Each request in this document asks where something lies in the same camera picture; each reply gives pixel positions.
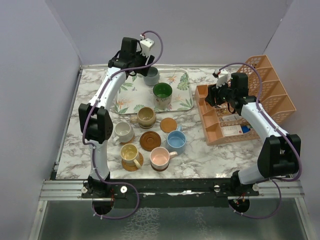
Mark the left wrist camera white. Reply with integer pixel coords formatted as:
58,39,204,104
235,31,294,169
139,38,155,57

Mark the light blue mug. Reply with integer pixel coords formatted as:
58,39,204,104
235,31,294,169
165,125,187,155

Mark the green floral mug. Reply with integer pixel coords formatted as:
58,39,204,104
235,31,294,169
152,82,173,110

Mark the light wood coaster right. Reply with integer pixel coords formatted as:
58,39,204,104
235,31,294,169
160,117,178,133

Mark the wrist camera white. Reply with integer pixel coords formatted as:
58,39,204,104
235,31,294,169
212,69,229,88
139,38,155,57

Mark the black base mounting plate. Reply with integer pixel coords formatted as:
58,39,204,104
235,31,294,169
81,178,259,209

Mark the purple cable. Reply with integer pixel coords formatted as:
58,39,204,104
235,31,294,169
81,30,164,220
213,62,302,219

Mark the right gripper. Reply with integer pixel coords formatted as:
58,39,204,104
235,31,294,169
205,79,236,107

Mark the white cream mug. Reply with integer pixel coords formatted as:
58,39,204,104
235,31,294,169
113,121,135,145

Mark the tan brown mug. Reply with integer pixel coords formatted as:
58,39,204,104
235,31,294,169
129,107,157,129

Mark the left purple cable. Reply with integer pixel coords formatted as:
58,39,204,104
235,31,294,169
81,30,164,220

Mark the aluminium rail frame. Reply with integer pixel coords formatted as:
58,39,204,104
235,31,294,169
29,68,317,240

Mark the stapler box in organizer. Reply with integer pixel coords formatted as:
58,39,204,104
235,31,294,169
219,114,251,137

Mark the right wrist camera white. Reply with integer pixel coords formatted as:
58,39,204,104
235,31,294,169
212,69,229,88

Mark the dark walnut coaster front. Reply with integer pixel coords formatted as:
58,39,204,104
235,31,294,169
151,165,169,172

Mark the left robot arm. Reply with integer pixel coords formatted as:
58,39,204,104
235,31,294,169
78,34,155,198

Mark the yellow mug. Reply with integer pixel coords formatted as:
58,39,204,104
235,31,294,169
120,143,142,169

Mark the large brown wood coaster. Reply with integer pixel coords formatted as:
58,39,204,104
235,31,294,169
139,131,162,152

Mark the grey blue mug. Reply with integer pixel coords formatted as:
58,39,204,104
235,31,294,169
143,66,160,86

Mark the woven rattan coaster front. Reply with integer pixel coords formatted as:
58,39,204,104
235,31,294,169
121,153,144,172

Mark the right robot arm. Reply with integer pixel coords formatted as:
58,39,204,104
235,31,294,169
205,69,302,196

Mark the pink mug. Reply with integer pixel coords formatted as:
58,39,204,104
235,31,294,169
150,147,178,169

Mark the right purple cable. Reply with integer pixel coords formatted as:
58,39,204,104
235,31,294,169
213,62,302,219

